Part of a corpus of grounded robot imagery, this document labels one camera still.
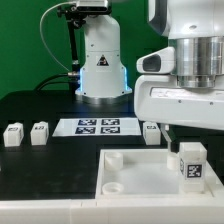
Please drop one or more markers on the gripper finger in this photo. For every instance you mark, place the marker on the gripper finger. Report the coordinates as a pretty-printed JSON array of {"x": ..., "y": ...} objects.
[{"x": 170, "y": 137}]

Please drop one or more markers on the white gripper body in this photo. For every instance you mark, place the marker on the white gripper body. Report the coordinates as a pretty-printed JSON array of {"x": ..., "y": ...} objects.
[{"x": 159, "y": 99}]

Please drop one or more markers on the white square table top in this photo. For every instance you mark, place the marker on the white square table top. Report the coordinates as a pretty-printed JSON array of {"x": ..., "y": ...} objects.
[{"x": 147, "y": 173}]

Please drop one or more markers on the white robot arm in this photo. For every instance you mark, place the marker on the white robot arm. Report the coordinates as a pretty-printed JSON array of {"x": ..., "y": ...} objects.
[{"x": 182, "y": 84}]

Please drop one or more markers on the white L-shaped obstacle fence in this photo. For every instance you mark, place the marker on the white L-shaped obstacle fence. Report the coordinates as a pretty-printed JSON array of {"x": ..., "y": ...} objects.
[{"x": 114, "y": 211}]

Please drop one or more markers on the white sheet with markers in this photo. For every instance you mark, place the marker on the white sheet with markers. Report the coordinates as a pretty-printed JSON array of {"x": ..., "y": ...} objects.
[{"x": 97, "y": 127}]

